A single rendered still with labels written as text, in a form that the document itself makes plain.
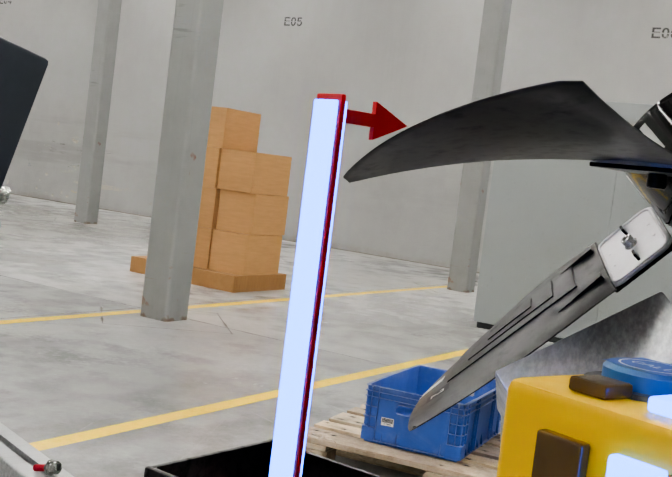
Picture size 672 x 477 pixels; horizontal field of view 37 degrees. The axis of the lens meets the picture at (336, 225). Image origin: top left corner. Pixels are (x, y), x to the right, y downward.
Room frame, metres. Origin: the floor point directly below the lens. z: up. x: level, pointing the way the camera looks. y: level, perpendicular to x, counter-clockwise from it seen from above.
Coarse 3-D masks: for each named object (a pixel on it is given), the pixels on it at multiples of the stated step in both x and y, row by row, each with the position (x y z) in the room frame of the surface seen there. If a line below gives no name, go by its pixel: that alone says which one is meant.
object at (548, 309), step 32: (576, 256) 0.98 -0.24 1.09; (544, 288) 0.97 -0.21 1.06; (576, 288) 0.92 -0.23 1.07; (608, 288) 0.88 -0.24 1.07; (512, 320) 0.96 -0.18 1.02; (544, 320) 0.91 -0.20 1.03; (480, 352) 0.96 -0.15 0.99; (512, 352) 0.90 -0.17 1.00; (480, 384) 0.89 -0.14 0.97; (416, 416) 0.92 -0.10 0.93
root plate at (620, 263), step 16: (624, 224) 0.96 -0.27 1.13; (640, 224) 0.94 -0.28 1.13; (656, 224) 0.91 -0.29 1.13; (608, 240) 0.96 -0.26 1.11; (640, 240) 0.91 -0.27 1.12; (656, 240) 0.89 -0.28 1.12; (608, 256) 0.94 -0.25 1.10; (624, 256) 0.91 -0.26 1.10; (640, 256) 0.89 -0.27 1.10; (656, 256) 0.87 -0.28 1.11; (608, 272) 0.91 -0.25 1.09; (624, 272) 0.89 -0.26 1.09
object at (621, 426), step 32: (512, 384) 0.41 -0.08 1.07; (544, 384) 0.40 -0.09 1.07; (512, 416) 0.40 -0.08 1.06; (544, 416) 0.39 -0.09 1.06; (576, 416) 0.38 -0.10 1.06; (608, 416) 0.37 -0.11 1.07; (640, 416) 0.36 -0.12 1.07; (512, 448) 0.40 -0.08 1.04; (608, 448) 0.37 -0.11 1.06; (640, 448) 0.36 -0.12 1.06
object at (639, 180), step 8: (656, 104) 0.89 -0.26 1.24; (664, 104) 0.88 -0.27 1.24; (648, 112) 0.89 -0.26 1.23; (656, 112) 0.88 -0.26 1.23; (664, 112) 0.88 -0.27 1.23; (640, 120) 0.89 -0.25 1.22; (648, 120) 0.89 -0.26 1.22; (656, 120) 0.88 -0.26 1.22; (664, 120) 0.88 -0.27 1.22; (656, 128) 0.88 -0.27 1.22; (664, 128) 0.87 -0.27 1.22; (664, 136) 0.87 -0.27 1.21; (664, 144) 0.87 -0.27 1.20; (632, 176) 0.92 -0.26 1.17; (640, 176) 0.90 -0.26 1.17; (640, 184) 0.91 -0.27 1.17; (648, 192) 0.90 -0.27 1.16; (656, 192) 0.88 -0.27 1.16; (664, 192) 0.87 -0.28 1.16; (648, 200) 0.91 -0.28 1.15; (656, 200) 0.89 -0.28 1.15; (664, 200) 0.87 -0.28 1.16; (656, 208) 0.90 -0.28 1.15; (664, 208) 0.88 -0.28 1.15; (664, 216) 0.89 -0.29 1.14
